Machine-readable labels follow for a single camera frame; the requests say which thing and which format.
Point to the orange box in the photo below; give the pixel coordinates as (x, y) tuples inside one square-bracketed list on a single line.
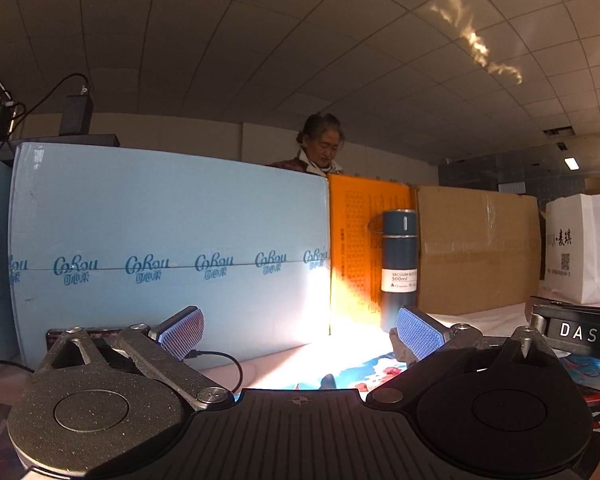
[(352, 240)]

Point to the dark blue vacuum bottle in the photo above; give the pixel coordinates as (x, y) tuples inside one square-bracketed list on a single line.
[(399, 250)]

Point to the brown cardboard box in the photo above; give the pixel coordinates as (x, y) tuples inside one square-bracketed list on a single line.
[(480, 250)]

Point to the black smartphone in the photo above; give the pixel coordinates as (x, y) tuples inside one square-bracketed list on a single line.
[(105, 332)]

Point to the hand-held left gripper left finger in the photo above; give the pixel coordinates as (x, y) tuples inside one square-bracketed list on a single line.
[(180, 332)]

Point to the ceiling light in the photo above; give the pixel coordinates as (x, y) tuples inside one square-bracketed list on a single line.
[(572, 163)]

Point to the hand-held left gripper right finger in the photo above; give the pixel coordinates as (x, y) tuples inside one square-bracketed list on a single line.
[(420, 332)]

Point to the printed blanket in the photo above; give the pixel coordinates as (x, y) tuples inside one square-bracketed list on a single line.
[(350, 375)]

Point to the white paper bag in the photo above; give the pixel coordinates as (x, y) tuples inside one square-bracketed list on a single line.
[(577, 250)]

